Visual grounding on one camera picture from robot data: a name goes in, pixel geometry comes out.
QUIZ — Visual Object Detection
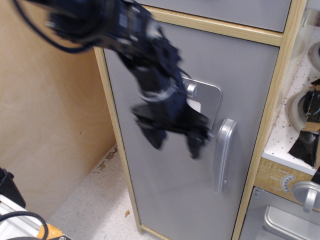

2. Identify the orange tape piece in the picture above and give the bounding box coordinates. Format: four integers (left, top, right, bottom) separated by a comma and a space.
36, 224, 64, 240

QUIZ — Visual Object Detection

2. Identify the wooden toy kitchen cabinet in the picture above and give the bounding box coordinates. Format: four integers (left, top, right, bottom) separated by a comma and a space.
95, 0, 308, 240

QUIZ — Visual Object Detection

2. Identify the black box at left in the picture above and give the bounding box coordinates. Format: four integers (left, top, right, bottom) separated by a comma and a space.
0, 168, 26, 208

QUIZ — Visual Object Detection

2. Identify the silver fridge door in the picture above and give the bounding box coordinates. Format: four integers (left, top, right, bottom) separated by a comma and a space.
104, 24, 279, 240

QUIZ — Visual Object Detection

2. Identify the aluminium rail frame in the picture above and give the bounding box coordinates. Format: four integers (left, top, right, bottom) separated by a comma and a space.
0, 194, 45, 240

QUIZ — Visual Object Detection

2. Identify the black braided cable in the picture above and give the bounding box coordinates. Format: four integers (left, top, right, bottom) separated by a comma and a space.
0, 211, 49, 240

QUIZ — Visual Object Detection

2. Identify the silver oven knob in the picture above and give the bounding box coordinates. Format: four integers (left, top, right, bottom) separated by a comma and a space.
292, 181, 320, 214

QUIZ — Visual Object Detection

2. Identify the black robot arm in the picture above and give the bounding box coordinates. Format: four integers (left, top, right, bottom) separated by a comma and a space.
13, 0, 210, 159

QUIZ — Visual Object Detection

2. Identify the silver oven door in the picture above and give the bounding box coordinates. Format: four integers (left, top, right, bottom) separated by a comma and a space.
239, 187, 320, 240

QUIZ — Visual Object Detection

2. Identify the silver fridge door handle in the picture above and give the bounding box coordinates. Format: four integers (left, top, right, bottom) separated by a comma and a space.
212, 118, 237, 195

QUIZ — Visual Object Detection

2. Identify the white speckled stove top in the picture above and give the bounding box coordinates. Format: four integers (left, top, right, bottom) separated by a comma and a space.
262, 26, 320, 176

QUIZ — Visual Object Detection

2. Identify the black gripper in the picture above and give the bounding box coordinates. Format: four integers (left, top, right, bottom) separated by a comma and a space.
131, 84, 210, 160

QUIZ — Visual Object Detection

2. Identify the silver freezer door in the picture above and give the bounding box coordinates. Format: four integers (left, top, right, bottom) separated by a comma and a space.
138, 0, 291, 32

